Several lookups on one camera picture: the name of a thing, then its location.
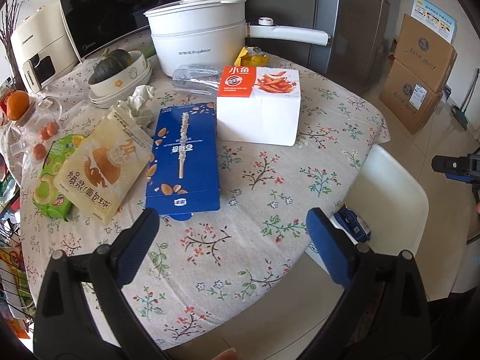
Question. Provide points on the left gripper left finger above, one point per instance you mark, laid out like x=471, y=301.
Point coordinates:
x=64, y=325

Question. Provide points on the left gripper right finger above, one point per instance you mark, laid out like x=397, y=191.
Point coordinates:
x=382, y=313

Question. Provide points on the green onion rings bag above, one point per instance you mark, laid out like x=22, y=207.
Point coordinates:
x=46, y=198

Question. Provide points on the cream bread ball bag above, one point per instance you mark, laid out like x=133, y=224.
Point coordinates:
x=98, y=175

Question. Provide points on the blue almond snack box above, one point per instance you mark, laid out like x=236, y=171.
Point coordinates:
x=184, y=173

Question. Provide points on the white tissue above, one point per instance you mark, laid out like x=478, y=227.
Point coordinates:
x=135, y=105

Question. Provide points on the white orange fish snack box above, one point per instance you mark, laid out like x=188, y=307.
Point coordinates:
x=259, y=105

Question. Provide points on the clear plastic water bottle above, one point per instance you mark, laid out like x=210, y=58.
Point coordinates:
x=197, y=79

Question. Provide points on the white trash bin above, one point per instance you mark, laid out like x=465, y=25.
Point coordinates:
x=391, y=204

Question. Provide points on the broom with green head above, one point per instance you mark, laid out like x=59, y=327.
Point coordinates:
x=459, y=112

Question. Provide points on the lower cardboard box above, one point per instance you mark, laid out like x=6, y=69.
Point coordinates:
x=409, y=98

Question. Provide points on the cardboard box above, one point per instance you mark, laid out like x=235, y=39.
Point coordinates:
x=409, y=98
x=425, y=53

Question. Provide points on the upper cardboard box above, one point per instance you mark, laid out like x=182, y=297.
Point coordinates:
x=425, y=53

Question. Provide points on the small orange tomato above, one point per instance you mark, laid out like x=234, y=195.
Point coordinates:
x=52, y=128
x=39, y=151
x=44, y=135

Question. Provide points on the glass jar with cork lid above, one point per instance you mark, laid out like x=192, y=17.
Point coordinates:
x=25, y=133

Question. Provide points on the grey refrigerator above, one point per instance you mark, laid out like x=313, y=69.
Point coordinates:
x=361, y=34

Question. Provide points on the large orange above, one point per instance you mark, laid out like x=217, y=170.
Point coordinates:
x=17, y=104

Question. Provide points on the yellow crumpled snack wrapper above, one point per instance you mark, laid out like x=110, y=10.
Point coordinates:
x=252, y=56

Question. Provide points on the white floral bowl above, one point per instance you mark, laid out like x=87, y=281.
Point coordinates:
x=122, y=79

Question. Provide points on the green kabocha squash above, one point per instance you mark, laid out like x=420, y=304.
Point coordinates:
x=111, y=63

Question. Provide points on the cream air fryer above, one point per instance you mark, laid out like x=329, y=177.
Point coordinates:
x=42, y=48

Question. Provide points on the white electric cooking pot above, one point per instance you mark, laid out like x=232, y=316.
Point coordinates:
x=213, y=32

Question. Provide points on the dried branches in vase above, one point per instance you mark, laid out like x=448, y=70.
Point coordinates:
x=9, y=19

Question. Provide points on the wire rack with packages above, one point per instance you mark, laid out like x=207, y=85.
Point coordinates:
x=17, y=305

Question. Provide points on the blue wall poster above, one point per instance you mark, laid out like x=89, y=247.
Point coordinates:
x=435, y=19

